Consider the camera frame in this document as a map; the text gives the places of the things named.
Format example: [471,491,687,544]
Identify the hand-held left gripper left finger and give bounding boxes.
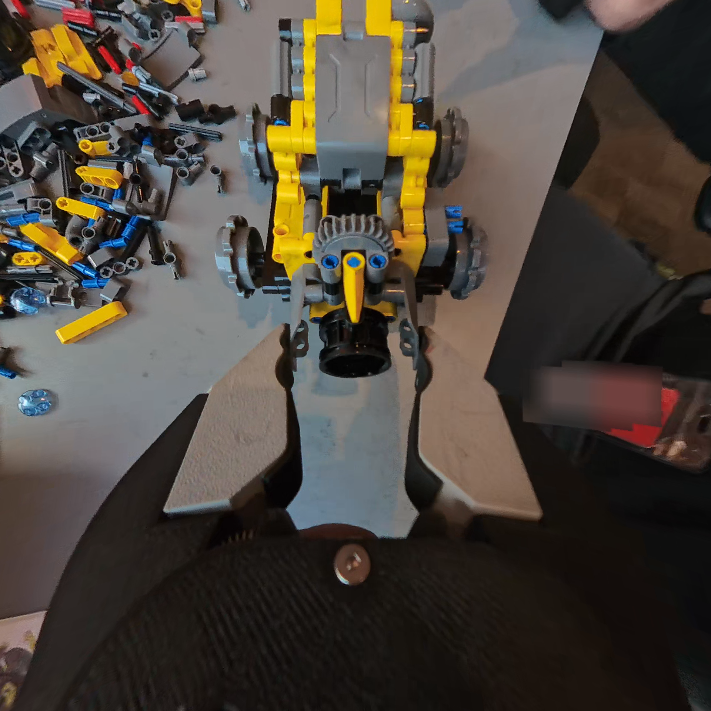
[163,324,305,514]

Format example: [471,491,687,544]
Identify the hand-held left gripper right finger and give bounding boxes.
[403,327,543,538]

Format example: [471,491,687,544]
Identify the short yellow brick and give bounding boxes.
[56,301,128,345]

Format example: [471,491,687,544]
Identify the pile of small dark pieces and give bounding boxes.
[0,0,237,378]

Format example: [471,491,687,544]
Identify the yellow toy block vehicle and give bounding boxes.
[216,0,488,380]

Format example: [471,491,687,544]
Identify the grey desk with wooden edge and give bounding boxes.
[0,0,606,620]

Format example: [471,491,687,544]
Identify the person's right hand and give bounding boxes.
[586,0,675,32]

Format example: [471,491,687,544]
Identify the person's leg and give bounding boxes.
[486,183,711,401]

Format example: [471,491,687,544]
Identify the transparent blue disc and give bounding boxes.
[18,389,57,416]

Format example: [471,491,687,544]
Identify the instruction booklet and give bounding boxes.
[0,611,48,711]

